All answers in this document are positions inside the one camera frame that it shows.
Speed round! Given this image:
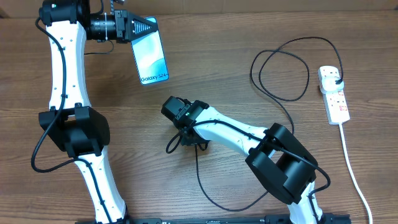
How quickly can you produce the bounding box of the white charger plug adapter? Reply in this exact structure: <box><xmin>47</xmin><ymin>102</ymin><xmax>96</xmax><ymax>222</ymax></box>
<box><xmin>320</xmin><ymin>77</ymin><xmax>345</xmax><ymax>94</ymax></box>

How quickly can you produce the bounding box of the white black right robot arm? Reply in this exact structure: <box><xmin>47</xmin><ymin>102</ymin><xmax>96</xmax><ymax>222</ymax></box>
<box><xmin>161</xmin><ymin>96</ymin><xmax>323</xmax><ymax>223</ymax></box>

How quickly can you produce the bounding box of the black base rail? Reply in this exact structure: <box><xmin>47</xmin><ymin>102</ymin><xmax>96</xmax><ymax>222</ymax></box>
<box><xmin>75</xmin><ymin>213</ymin><xmax>351</xmax><ymax>224</ymax></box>

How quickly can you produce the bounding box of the Galaxy smartphone blue screen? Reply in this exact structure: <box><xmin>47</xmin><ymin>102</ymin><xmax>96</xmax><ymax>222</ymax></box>
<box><xmin>131</xmin><ymin>31</ymin><xmax>169</xmax><ymax>85</ymax></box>

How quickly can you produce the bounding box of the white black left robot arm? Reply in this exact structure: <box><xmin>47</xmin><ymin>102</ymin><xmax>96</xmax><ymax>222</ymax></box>
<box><xmin>31</xmin><ymin>1</ymin><xmax>159</xmax><ymax>223</ymax></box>

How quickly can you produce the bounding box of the white power strip cord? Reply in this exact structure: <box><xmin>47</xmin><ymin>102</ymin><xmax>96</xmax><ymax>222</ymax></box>
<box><xmin>338</xmin><ymin>123</ymin><xmax>373</xmax><ymax>224</ymax></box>

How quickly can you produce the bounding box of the white power strip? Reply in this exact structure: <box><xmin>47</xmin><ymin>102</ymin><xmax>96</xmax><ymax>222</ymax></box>
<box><xmin>318</xmin><ymin>66</ymin><xmax>350</xmax><ymax>125</ymax></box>

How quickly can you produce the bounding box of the black charger cable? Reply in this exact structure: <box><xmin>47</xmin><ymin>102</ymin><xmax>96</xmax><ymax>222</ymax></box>
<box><xmin>194</xmin><ymin>36</ymin><xmax>345</xmax><ymax>213</ymax></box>

